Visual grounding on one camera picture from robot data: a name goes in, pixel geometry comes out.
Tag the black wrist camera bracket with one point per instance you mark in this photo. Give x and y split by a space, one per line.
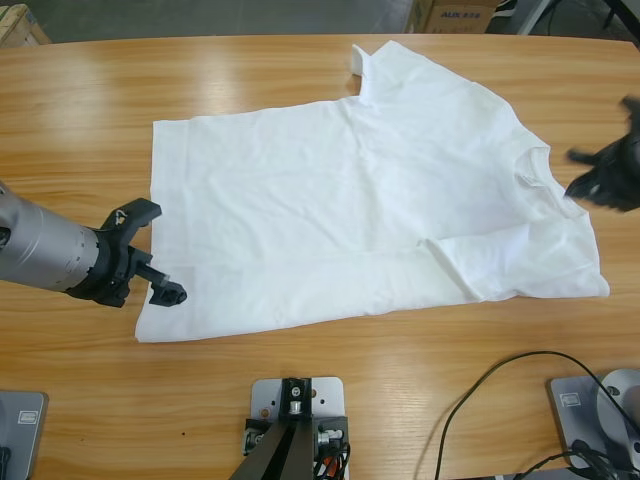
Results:
140 210
631 107

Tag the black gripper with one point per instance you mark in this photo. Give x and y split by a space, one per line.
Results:
620 170
107 270

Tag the white mounting block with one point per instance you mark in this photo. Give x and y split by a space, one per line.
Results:
330 395

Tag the dark camera post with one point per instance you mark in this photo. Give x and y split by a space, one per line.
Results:
280 450

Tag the white t-shirt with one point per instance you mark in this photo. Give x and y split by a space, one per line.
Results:
325 200

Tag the cardboard box blue print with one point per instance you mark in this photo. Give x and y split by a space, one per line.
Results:
450 22

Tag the white metal frame leg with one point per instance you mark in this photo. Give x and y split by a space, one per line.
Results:
532 17

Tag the black corner bracket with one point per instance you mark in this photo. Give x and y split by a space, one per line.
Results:
332 425
252 430

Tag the black slanted rod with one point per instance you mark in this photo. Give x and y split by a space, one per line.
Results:
631 27

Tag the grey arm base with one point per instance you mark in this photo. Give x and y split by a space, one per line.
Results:
25 440
575 425

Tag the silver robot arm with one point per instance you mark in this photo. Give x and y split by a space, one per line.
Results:
40 250

